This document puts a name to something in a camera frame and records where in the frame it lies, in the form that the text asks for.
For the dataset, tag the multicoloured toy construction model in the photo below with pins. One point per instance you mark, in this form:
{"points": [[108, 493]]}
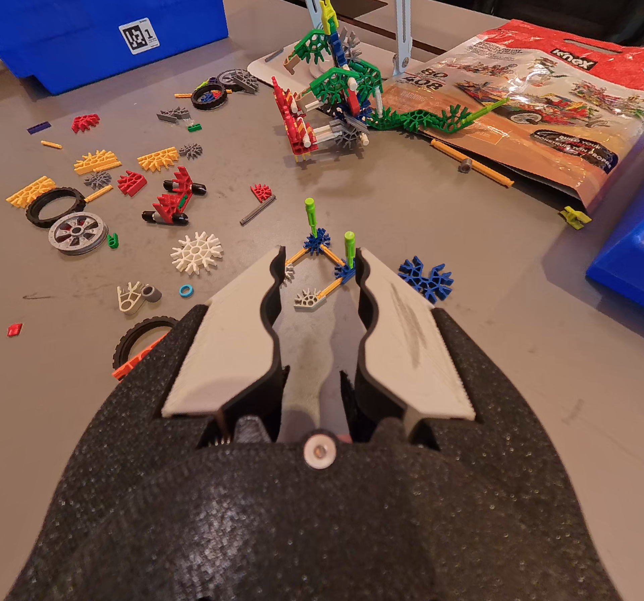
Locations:
{"points": [[347, 80]]}

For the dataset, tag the blue and yellow rod frame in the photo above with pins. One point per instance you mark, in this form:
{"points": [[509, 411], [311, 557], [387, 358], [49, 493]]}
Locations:
{"points": [[317, 241]]}

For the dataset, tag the orange rod with grey clip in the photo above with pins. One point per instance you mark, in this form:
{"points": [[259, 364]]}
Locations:
{"points": [[490, 176]]}

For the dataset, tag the white adjustable book stand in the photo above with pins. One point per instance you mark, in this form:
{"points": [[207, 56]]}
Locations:
{"points": [[402, 7]]}

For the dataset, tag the blue plastic bin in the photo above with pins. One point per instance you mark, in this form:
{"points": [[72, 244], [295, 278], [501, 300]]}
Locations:
{"points": [[621, 269]]}

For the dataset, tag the red fan connector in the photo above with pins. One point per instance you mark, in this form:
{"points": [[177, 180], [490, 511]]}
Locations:
{"points": [[85, 123], [132, 183]]}

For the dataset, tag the white snowflake connector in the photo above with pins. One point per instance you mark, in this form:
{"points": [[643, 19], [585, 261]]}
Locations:
{"points": [[196, 253]]}

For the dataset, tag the small grey spoked wheel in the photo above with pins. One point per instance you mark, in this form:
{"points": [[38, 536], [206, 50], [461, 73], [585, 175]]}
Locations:
{"points": [[225, 79]]}

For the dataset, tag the orange ladder connector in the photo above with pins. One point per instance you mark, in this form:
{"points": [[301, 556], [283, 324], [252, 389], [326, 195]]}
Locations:
{"points": [[126, 370]]}

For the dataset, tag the blue bin with square tag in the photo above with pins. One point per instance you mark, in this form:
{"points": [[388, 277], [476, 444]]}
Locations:
{"points": [[65, 23]]}

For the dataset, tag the lime clip connector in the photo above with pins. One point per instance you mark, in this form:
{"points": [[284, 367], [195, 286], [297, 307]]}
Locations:
{"points": [[573, 218]]}

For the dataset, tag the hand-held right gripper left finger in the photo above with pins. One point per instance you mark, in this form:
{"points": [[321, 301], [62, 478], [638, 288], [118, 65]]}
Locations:
{"points": [[226, 349]]}

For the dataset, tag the dark grey fan connector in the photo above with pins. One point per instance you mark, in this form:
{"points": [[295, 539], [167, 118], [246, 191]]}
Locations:
{"points": [[247, 83]]}

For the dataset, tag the red toy set bag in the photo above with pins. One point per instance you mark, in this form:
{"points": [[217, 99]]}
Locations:
{"points": [[503, 133]]}

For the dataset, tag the grey connector pair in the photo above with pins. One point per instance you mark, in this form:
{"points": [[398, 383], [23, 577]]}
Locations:
{"points": [[173, 114]]}

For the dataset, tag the short yellow rod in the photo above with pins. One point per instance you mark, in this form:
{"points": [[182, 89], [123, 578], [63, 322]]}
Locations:
{"points": [[51, 144], [98, 193]]}

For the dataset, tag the silver spoked wheel hub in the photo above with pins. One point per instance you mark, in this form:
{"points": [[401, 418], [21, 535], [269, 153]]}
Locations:
{"points": [[78, 233]]}

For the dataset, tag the grey spacer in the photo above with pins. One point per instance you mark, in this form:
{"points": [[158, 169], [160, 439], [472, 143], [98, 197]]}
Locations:
{"points": [[465, 165], [152, 294]]}

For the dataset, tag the yellow fan connector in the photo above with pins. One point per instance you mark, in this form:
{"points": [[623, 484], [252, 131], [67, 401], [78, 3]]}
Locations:
{"points": [[30, 191], [158, 159], [98, 162]]}

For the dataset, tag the dark purple bar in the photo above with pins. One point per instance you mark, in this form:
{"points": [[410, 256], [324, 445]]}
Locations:
{"points": [[39, 127]]}

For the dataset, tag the small black rubber tyre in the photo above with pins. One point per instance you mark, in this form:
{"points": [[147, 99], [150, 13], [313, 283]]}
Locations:
{"points": [[195, 98]]}

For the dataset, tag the red connector assembly black caps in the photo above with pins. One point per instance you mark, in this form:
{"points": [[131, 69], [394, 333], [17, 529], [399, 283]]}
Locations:
{"points": [[173, 201]]}

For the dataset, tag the red connector with grey rod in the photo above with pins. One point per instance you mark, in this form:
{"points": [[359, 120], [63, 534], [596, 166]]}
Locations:
{"points": [[260, 191]]}

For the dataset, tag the blue snowflake connector pair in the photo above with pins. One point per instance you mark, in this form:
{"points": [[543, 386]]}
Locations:
{"points": [[425, 279]]}

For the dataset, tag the small red flat piece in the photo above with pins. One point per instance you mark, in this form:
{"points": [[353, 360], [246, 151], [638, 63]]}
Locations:
{"points": [[15, 329]]}

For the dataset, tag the cream fan connector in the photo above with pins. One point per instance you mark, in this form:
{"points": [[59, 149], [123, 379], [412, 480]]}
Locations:
{"points": [[128, 302]]}

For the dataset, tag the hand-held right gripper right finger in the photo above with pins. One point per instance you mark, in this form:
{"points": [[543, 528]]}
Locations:
{"points": [[412, 349]]}

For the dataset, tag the small grey snowflake connector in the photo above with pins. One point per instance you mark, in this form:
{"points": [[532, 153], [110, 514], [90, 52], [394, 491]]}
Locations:
{"points": [[97, 180], [191, 151]]}

